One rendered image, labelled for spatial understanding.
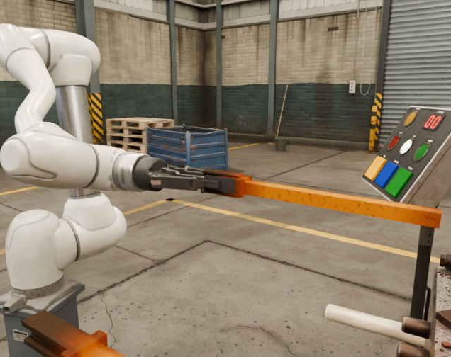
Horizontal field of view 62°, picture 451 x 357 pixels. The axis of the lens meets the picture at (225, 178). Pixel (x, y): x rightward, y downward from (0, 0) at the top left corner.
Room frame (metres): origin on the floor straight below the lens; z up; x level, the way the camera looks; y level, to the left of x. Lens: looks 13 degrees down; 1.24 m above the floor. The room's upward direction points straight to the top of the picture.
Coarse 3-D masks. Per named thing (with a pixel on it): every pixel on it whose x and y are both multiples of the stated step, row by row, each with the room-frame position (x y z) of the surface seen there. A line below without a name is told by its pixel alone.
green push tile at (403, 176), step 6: (402, 168) 0.99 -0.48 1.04; (396, 174) 1.00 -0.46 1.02; (402, 174) 0.97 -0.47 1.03; (408, 174) 0.94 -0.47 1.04; (396, 180) 0.98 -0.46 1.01; (402, 180) 0.95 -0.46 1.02; (408, 180) 0.93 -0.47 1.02; (390, 186) 0.99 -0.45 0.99; (396, 186) 0.95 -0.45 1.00; (402, 186) 0.93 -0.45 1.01; (390, 192) 0.97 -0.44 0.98; (396, 192) 0.93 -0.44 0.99
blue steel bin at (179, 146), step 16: (160, 128) 6.29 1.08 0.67; (176, 128) 6.49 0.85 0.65; (192, 128) 6.40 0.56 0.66; (208, 128) 6.10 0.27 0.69; (224, 128) 5.79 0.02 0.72; (160, 144) 5.87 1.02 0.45; (176, 144) 5.55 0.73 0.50; (192, 144) 5.37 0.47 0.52; (208, 144) 5.55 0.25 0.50; (224, 144) 5.76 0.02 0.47; (176, 160) 5.54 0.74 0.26; (192, 160) 5.36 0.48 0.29; (208, 160) 5.56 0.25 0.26; (224, 160) 5.77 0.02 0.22
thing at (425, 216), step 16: (240, 176) 0.70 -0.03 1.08; (208, 192) 0.73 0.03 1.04; (240, 192) 0.68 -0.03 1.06; (256, 192) 0.67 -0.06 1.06; (272, 192) 0.66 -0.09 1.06; (288, 192) 0.64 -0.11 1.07; (304, 192) 0.63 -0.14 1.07; (320, 192) 0.63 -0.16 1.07; (336, 208) 0.60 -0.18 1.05; (352, 208) 0.59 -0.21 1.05; (368, 208) 0.57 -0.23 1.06; (384, 208) 0.56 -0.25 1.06; (400, 208) 0.55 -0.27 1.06; (416, 208) 0.55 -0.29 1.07; (432, 208) 0.55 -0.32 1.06; (416, 224) 0.54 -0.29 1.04; (432, 224) 0.53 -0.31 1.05
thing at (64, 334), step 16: (32, 320) 0.38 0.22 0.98; (48, 320) 0.38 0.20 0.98; (64, 320) 0.38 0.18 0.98; (32, 336) 0.38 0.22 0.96; (48, 336) 0.35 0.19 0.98; (64, 336) 0.35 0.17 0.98; (80, 336) 0.35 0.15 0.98; (96, 336) 0.35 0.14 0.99; (48, 352) 0.36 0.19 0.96; (64, 352) 0.32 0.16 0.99; (80, 352) 0.33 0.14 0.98; (96, 352) 0.33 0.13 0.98; (112, 352) 0.33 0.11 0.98
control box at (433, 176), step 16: (416, 112) 1.15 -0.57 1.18; (432, 112) 1.06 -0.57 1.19; (448, 112) 0.97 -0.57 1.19; (400, 128) 1.19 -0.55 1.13; (416, 128) 1.08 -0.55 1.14; (432, 128) 0.99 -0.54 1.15; (448, 128) 0.92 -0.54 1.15; (384, 144) 1.22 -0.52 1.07; (400, 144) 1.11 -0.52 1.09; (416, 144) 1.02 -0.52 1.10; (432, 144) 0.94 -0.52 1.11; (448, 144) 0.89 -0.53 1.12; (400, 160) 1.05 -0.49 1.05; (416, 160) 0.96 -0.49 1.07; (432, 160) 0.90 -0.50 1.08; (448, 160) 0.89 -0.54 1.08; (416, 176) 0.91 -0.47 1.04; (432, 176) 0.89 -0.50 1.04; (448, 176) 0.89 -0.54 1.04; (384, 192) 1.01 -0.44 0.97; (416, 192) 0.90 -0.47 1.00; (432, 192) 0.89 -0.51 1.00
